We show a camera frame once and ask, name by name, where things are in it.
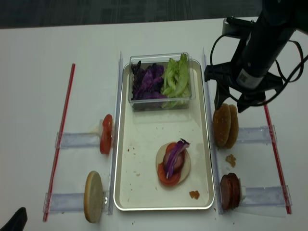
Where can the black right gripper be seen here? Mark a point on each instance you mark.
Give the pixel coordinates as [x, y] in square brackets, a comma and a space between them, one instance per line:
[253, 88]

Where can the sesame top bun front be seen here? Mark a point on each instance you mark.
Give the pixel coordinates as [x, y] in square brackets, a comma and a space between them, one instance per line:
[221, 125]

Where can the sesame bun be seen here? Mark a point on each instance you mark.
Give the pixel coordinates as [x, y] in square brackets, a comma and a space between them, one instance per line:
[221, 125]
[234, 130]

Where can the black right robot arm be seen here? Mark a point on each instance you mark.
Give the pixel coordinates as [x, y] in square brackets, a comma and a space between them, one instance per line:
[260, 43]

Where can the green lettuce leaves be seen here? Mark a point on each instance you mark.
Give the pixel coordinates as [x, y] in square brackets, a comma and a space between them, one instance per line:
[176, 82]

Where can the upright meat patty rear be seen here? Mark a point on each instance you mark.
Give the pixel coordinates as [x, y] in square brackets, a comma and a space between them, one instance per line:
[236, 190]

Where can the upright meat patty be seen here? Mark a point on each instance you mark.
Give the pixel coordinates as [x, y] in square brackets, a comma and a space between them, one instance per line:
[226, 187]
[236, 190]

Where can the upright meat patty front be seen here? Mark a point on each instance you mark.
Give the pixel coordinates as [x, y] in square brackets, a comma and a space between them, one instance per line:
[226, 187]

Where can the white block behind patties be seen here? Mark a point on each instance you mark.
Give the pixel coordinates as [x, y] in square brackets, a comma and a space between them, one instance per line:
[242, 191]

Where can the tomato slice on tray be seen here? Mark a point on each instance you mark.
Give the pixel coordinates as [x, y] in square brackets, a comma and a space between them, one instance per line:
[174, 179]

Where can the upright tomato slice rear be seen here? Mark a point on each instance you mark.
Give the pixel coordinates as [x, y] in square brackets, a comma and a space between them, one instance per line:
[107, 123]

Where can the upright tomato slice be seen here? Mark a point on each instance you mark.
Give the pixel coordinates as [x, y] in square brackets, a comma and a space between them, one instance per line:
[107, 123]
[106, 141]

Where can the upright tomato slice front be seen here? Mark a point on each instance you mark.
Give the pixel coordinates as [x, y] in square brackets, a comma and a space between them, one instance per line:
[106, 141]

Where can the sesame top bun rear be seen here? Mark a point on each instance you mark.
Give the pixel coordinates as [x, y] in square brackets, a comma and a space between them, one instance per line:
[234, 130]

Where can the clear holder upper right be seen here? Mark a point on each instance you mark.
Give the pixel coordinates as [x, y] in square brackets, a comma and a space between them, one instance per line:
[262, 134]

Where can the clear holder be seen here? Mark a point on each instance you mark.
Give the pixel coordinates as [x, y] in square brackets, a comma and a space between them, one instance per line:
[264, 196]
[63, 202]
[262, 134]
[66, 140]

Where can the brown crumb on table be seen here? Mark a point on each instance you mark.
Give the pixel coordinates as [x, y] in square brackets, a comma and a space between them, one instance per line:
[231, 159]

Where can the clear plastic vegetable box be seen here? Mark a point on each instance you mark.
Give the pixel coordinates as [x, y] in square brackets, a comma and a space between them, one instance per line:
[161, 59]

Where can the purple cabbage strip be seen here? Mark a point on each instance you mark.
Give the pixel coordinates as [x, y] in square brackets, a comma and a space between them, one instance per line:
[174, 153]

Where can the purple cabbage leaves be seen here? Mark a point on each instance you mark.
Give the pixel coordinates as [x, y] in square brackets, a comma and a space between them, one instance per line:
[148, 82]

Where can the bottom bun on tray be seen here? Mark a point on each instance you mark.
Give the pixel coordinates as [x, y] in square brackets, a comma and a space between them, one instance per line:
[186, 168]

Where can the beige metal tray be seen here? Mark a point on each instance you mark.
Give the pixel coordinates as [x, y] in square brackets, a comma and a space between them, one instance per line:
[141, 134]

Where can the clear holder lower right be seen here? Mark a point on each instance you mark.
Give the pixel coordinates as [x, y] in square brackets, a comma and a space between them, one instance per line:
[264, 196]

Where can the brown crumb on tray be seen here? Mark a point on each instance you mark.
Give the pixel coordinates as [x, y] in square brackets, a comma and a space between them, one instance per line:
[194, 194]

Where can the right red strip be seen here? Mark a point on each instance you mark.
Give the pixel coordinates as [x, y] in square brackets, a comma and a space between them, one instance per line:
[287, 200]

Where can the red strip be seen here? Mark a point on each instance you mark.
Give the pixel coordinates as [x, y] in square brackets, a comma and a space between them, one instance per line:
[56, 154]
[287, 200]

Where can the white block behind tomatoes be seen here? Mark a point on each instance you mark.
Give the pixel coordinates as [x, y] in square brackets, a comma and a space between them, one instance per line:
[99, 128]

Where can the clear holder upper left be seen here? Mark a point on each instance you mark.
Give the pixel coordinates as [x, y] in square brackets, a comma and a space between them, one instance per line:
[66, 140]

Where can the upright bottom bun left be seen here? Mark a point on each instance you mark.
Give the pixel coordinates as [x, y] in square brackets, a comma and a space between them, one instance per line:
[93, 197]

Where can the left red strip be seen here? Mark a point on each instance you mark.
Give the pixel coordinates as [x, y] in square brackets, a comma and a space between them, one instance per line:
[56, 154]

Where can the clear holder lower left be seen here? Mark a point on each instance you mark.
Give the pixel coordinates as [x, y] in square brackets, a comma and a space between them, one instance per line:
[63, 202]

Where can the black object bottom left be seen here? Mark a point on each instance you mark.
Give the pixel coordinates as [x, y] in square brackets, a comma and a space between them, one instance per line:
[17, 222]

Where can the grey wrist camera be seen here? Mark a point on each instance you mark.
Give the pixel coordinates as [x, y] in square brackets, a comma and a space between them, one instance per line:
[237, 28]

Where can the right long clear rail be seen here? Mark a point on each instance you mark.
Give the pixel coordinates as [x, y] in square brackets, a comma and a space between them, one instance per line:
[213, 150]

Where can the long clear rail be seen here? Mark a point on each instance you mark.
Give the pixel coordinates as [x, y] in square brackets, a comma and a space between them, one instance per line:
[213, 150]
[110, 203]

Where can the left long clear rail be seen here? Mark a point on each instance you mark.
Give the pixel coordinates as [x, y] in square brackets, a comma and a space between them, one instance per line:
[110, 203]

